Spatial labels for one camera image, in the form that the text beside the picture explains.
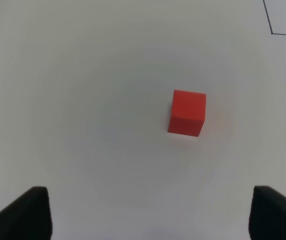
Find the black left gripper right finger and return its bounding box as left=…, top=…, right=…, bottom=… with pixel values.
left=248, top=186, right=286, bottom=240

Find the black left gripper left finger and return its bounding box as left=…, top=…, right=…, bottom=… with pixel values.
left=0, top=186, right=53, bottom=240

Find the red cube block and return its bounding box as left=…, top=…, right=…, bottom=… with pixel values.
left=167, top=89, right=207, bottom=137

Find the black outlined template sheet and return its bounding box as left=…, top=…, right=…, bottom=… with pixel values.
left=263, top=0, right=286, bottom=36

